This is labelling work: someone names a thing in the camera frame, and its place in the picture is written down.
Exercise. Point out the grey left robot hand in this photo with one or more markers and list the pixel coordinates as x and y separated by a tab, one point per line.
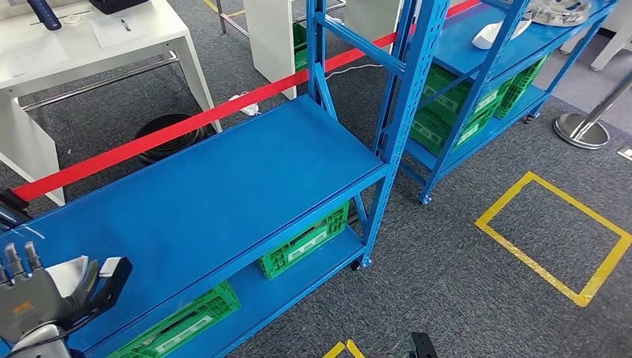
29	306

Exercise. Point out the white plastic shell part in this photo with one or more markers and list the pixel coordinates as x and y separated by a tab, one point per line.
64	276
483	38

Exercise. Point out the wide blue metal shelf rack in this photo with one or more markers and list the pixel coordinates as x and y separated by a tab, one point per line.
197	173

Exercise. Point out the blue shelf rack with crates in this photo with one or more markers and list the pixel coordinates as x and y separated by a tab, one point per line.
454	44

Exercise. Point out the silver metal part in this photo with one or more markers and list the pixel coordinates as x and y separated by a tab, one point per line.
560	14

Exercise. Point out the red barrier belt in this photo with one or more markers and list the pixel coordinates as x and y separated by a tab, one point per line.
148	143

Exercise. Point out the black round ribbed seat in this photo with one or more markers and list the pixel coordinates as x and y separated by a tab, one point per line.
169	151

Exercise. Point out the white paper sheet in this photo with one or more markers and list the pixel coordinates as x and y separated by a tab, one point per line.
34	55
107	32

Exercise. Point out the small white round object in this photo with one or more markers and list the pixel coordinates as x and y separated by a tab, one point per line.
72	19

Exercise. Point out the white power strip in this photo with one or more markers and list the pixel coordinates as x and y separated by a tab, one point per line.
245	106

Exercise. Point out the black pen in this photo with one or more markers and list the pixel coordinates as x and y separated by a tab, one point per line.
126	25

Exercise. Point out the white desk with papers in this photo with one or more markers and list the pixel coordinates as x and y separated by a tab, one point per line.
169	30

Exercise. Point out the black desktop device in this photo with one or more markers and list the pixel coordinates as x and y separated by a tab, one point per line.
117	6

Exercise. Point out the metal floor socket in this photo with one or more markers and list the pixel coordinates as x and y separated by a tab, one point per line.
625	153

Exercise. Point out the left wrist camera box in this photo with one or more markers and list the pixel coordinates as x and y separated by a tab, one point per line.
116	284

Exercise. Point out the black barrier belt post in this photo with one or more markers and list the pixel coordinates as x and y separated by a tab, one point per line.
10	207

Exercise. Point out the dark right wrist camera bracket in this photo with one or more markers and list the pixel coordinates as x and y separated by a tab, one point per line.
423	347

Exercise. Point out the chrome stanchion post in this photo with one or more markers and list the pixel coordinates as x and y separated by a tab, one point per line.
581	132

